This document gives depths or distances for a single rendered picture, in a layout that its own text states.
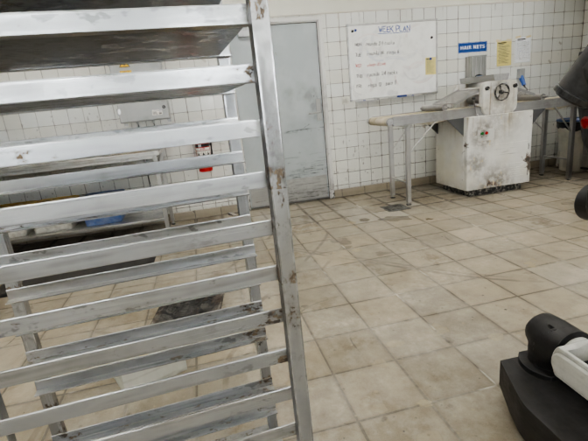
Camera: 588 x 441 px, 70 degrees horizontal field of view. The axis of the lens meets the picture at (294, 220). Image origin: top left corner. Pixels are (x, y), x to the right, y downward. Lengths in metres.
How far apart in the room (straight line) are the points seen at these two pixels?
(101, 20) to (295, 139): 4.37
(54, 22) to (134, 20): 0.11
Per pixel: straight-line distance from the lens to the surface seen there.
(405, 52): 5.47
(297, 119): 5.02
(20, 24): 0.76
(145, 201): 0.74
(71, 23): 0.74
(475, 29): 5.99
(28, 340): 1.34
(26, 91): 0.75
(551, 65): 6.67
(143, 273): 1.22
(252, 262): 1.24
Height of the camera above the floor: 1.18
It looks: 16 degrees down
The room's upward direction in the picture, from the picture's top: 6 degrees counter-clockwise
